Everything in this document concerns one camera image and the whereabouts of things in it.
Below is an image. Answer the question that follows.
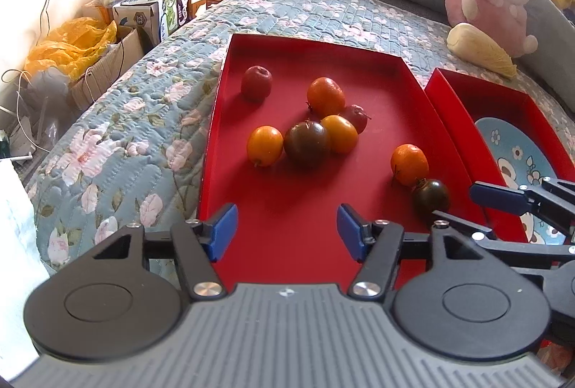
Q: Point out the orange mandarin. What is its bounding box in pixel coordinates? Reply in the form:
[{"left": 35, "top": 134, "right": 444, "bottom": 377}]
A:
[
  {"left": 306, "top": 77, "right": 346, "bottom": 117},
  {"left": 390, "top": 143, "right": 429, "bottom": 186}
]

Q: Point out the small red plum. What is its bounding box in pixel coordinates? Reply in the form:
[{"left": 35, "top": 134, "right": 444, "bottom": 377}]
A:
[{"left": 339, "top": 105, "right": 371, "bottom": 134}]

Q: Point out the orange mandarin top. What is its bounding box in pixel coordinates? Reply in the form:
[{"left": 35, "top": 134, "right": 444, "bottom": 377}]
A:
[{"left": 306, "top": 77, "right": 346, "bottom": 117}]

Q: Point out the small red apple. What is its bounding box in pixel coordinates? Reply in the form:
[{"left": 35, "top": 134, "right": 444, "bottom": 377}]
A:
[{"left": 241, "top": 66, "right": 273, "bottom": 102}]

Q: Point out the left red tray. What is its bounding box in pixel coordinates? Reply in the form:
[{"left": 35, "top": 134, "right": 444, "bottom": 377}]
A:
[{"left": 199, "top": 33, "right": 486, "bottom": 288}]

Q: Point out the floral quilt bedspread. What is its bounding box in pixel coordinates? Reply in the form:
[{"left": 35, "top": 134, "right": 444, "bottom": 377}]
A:
[{"left": 26, "top": 0, "right": 575, "bottom": 276}]

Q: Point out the yellow plastic bag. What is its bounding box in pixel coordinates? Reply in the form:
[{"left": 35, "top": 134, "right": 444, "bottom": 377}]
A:
[{"left": 24, "top": 17, "right": 118, "bottom": 82}]

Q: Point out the printed product box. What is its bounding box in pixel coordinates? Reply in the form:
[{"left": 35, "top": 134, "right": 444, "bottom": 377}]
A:
[{"left": 112, "top": 0, "right": 169, "bottom": 45}]

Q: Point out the dark brown tomato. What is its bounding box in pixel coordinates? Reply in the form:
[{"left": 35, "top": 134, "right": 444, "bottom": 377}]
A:
[{"left": 284, "top": 120, "right": 330, "bottom": 167}]

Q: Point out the open cardboard box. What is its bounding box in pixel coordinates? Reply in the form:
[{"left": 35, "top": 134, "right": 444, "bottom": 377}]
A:
[{"left": 69, "top": 26, "right": 144, "bottom": 111}]

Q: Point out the yellow orange kumquat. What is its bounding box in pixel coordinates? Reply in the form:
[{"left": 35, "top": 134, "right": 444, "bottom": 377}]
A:
[
  {"left": 247, "top": 125, "right": 284, "bottom": 167},
  {"left": 321, "top": 114, "right": 359, "bottom": 154}
]

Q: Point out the red tray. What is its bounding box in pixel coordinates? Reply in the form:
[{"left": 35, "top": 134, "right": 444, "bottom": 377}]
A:
[
  {"left": 199, "top": 33, "right": 486, "bottom": 288},
  {"left": 424, "top": 67, "right": 575, "bottom": 243}
]

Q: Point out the blue tiger plate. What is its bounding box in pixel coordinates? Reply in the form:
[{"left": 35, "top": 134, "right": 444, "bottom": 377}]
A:
[{"left": 475, "top": 116, "right": 565, "bottom": 246}]

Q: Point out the plush napa cabbage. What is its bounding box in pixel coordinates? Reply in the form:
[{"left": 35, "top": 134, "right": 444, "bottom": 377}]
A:
[{"left": 446, "top": 23, "right": 518, "bottom": 79}]

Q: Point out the right red tray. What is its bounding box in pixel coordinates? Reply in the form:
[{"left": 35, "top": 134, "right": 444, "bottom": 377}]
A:
[{"left": 424, "top": 67, "right": 575, "bottom": 243}]

